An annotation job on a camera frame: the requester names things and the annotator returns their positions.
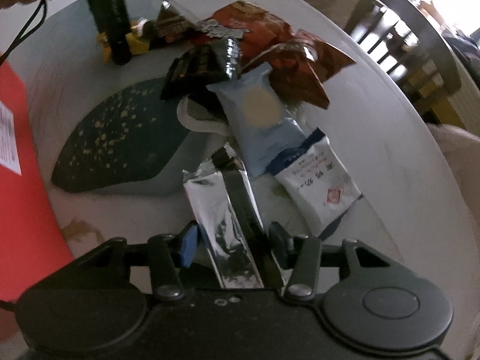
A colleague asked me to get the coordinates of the yellow candy wrapper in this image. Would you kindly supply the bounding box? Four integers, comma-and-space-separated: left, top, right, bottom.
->
96, 28, 150, 63

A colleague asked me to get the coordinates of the white blue snack packet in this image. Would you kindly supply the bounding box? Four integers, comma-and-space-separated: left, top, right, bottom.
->
267, 128, 362, 240

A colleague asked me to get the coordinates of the silver black foil packet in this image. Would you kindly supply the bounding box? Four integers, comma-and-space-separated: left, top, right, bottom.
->
183, 144, 283, 291

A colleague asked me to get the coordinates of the black snack packet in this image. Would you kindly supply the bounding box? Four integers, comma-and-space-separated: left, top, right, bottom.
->
160, 37, 241, 102

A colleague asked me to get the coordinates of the light blue cookie packet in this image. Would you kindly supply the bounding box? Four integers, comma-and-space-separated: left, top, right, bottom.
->
208, 63, 306, 178

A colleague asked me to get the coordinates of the large red snack bag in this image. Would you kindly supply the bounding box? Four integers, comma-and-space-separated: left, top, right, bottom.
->
197, 0, 293, 66

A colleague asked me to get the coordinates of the dark red snack bag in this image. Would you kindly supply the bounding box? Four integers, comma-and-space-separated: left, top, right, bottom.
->
242, 29, 356, 110

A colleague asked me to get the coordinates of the red cardboard box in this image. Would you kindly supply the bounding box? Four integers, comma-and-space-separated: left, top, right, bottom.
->
0, 53, 75, 304

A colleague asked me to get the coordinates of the pink covered chair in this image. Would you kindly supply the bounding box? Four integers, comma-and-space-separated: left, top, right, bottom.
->
427, 122, 480, 233

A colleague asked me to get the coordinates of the dark wooden chair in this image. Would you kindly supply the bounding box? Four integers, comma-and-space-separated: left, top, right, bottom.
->
344, 0, 461, 124

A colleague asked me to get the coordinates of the black cable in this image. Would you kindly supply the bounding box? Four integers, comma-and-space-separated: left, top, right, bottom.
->
0, 0, 49, 68

